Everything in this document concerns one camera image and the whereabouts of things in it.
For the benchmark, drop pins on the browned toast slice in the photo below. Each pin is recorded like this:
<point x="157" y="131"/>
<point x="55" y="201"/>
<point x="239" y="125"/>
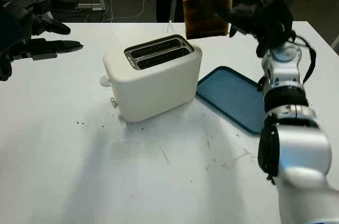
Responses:
<point x="204" y="20"/>

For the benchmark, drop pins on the white two-slot toaster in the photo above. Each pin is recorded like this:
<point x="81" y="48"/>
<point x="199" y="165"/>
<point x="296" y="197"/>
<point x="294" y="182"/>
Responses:
<point x="159" y="89"/>

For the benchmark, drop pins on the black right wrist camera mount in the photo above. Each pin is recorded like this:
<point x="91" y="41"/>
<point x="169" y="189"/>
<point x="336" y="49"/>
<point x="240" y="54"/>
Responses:
<point x="262" y="49"/>

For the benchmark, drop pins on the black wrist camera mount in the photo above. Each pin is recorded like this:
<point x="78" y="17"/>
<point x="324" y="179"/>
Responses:
<point x="262" y="49"/>
<point x="4" y="70"/>

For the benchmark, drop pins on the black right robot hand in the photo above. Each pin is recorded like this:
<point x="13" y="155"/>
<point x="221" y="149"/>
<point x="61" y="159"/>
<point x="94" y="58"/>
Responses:
<point x="272" y="20"/>

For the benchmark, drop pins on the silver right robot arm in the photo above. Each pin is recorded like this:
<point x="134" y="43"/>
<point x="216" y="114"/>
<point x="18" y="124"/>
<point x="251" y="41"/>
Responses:
<point x="302" y="150"/>

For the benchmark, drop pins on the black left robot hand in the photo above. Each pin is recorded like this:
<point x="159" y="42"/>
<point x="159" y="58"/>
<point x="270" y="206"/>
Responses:
<point x="13" y="28"/>

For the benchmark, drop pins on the blue rectangular tray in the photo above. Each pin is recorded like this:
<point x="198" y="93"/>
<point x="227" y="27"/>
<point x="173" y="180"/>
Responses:
<point x="233" y="97"/>

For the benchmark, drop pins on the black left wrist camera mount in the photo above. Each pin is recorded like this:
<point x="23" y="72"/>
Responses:
<point x="4" y="70"/>

